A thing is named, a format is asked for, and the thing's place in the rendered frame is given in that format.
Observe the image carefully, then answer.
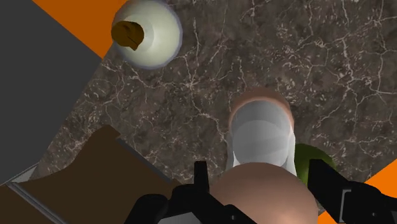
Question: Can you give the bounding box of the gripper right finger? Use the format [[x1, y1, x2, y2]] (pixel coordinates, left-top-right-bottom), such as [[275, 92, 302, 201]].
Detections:
[[307, 158, 397, 224]]

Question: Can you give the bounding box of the green round fruit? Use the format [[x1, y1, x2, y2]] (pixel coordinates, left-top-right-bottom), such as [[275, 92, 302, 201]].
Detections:
[[293, 143, 338, 187]]

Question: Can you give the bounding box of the brown flat box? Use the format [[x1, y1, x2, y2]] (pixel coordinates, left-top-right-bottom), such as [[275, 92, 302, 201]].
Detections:
[[0, 124, 185, 224]]

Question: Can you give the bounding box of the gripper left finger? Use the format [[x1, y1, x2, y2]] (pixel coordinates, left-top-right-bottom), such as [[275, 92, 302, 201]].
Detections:
[[123, 160, 258, 224]]

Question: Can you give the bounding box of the pink and white bottle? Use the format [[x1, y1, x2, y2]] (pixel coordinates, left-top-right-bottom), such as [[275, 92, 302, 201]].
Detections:
[[210, 87, 319, 224]]

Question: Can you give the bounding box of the white bottle with brown cork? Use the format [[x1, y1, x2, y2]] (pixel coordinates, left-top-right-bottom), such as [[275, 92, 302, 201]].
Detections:
[[110, 0, 184, 70]]

